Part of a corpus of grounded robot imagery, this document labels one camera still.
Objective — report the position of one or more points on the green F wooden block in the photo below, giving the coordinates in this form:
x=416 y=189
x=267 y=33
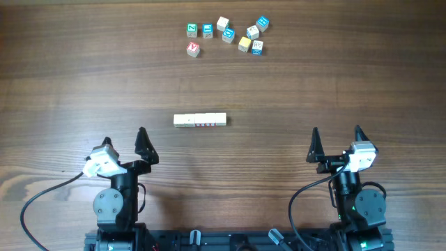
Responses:
x=179 y=120

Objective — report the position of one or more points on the red I block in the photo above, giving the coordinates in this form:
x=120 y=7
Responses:
x=210 y=119
x=200 y=120

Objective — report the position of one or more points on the blue top block right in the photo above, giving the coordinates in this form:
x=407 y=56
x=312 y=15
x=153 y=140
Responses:
x=262 y=23

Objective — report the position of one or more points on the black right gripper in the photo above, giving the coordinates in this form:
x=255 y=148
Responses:
x=316 y=154

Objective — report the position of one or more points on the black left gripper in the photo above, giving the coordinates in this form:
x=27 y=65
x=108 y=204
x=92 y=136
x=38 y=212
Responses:
x=148 y=155

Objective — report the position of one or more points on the red V wooden block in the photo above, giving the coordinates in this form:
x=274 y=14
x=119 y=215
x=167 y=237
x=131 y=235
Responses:
x=193 y=49

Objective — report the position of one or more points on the plain picture wooden block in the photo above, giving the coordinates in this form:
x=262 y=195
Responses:
x=220 y=119

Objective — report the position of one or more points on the green N wooden block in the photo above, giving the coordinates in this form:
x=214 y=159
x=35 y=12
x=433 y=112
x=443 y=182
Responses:
x=189 y=120

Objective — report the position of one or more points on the blue D wooden block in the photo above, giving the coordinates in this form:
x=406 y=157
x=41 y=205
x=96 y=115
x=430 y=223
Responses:
x=228 y=35

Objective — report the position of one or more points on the yellow top wooden block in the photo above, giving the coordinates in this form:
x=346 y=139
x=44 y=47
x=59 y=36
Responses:
x=244 y=44

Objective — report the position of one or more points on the green top wooden block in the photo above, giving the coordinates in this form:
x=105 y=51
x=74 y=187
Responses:
x=192 y=30

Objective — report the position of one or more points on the blue X side block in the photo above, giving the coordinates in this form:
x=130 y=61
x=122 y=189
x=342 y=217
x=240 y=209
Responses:
x=257 y=47

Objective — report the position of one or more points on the blue top block left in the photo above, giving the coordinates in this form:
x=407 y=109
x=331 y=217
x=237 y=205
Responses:
x=207 y=30

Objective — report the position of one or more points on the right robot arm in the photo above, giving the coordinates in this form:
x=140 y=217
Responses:
x=361 y=206

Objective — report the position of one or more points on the plain top wooden block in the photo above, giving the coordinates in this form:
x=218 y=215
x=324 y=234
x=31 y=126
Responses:
x=222 y=23

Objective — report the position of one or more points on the blue side picture block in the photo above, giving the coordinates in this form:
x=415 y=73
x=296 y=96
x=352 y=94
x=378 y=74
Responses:
x=253 y=32

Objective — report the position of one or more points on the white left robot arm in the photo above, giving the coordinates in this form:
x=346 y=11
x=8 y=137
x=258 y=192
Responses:
x=116 y=207

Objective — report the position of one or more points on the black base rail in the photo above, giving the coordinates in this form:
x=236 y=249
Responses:
x=316 y=239

